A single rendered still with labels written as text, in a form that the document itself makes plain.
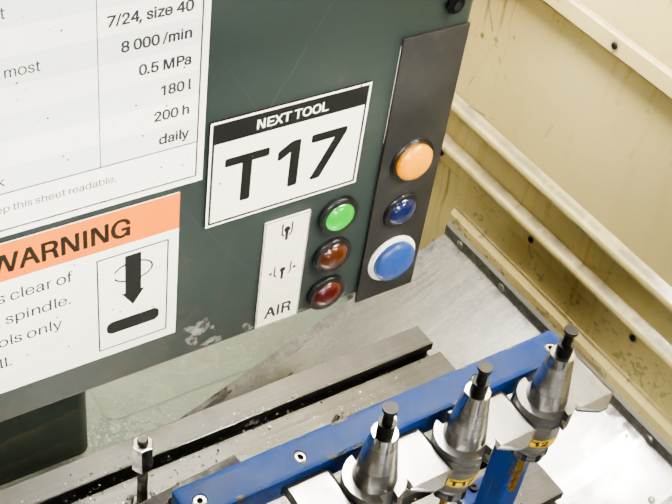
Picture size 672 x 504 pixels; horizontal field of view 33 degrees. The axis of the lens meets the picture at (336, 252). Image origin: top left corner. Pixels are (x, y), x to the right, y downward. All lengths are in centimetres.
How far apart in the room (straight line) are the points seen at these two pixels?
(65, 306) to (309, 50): 18
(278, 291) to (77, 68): 23
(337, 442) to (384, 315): 78
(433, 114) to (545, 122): 103
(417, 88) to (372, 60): 4
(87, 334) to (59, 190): 11
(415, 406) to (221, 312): 52
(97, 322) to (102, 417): 129
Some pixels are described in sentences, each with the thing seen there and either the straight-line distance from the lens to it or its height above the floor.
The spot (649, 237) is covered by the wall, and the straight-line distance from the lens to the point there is 159.
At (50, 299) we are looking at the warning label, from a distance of 60.
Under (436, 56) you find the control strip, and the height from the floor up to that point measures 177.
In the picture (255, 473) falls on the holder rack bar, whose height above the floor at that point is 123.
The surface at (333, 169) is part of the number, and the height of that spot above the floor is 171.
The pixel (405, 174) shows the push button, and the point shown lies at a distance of 67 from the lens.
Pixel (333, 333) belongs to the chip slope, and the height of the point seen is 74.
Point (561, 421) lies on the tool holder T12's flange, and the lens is 122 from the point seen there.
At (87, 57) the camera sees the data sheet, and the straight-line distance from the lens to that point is 51.
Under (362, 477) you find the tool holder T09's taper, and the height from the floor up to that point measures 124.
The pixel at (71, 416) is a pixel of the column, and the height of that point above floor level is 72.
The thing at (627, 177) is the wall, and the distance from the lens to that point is 159.
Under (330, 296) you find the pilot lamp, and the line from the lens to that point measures 70.
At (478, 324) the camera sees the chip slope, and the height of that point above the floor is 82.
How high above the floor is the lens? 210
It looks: 42 degrees down
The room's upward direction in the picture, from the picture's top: 9 degrees clockwise
